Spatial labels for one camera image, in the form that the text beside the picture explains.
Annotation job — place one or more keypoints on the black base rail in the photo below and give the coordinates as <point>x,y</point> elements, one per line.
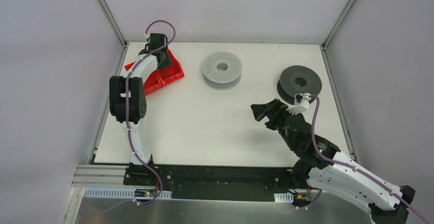
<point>257,184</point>

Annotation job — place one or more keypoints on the left white cable duct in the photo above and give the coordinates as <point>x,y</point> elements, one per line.
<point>125,193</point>

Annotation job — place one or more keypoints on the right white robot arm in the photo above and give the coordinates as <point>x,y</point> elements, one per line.
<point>322,165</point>

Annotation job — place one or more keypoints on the white perforated spool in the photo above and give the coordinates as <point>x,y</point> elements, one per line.
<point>222,70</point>

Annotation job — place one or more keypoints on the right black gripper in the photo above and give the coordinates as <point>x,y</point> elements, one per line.
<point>271,114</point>

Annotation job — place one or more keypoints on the dark grey spool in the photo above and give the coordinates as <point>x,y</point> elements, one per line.
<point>298,79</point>

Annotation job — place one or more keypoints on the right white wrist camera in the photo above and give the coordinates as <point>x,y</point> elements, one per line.
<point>301,104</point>

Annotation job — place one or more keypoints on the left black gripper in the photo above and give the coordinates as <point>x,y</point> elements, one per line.
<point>164,59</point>

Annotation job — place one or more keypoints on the red plastic bin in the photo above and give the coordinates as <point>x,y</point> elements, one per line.
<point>161,78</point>

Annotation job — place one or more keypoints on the right white cable duct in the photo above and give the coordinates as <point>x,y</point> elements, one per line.
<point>283,197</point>

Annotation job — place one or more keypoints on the white cable duct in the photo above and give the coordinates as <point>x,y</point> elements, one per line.
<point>283,197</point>
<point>125,193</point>

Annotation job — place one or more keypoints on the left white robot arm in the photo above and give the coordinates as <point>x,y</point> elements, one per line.
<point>127,103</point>

